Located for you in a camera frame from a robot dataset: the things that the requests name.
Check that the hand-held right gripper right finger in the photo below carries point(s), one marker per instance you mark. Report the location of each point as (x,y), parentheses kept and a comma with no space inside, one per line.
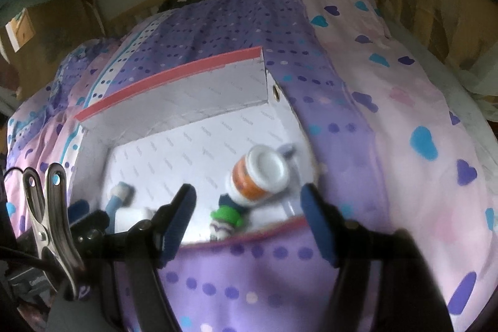
(321,223)

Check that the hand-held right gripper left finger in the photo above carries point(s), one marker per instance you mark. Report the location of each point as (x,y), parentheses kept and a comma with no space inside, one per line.
(177,223)

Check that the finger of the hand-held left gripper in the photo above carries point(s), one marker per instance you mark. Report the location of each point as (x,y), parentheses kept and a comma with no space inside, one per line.
(91,225)

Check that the green frog toy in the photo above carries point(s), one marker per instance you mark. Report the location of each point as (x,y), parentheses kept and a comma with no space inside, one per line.
(229,215)

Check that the dark blue toy charm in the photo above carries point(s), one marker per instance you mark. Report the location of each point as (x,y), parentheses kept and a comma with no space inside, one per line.
(227,200)

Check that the grey plastic hook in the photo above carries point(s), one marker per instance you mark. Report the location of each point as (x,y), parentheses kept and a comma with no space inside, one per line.
(288,152)

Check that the pink cardboard box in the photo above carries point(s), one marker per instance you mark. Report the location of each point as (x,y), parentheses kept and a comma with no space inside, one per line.
(186,145)

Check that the white bottle with orange label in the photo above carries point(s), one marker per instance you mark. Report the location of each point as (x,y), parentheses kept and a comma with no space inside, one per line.
(253,180)

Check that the metal spring clip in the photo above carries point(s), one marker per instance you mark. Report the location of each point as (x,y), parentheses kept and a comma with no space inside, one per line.
(50,215)

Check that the purple pink dotted quilt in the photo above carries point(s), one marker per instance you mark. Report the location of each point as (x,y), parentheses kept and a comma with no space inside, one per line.
(389,161)

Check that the white mesh curtain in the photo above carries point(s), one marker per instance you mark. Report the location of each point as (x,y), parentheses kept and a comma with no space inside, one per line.
(467,75)

